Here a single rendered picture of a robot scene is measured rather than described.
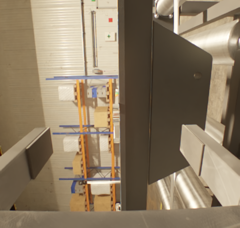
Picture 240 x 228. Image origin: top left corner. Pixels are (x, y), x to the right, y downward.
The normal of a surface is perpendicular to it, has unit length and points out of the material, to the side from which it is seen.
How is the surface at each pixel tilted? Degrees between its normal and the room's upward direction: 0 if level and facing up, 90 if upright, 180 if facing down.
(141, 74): 90
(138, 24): 90
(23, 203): 90
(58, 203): 90
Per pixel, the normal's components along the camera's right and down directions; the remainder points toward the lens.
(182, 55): 0.01, 0.26
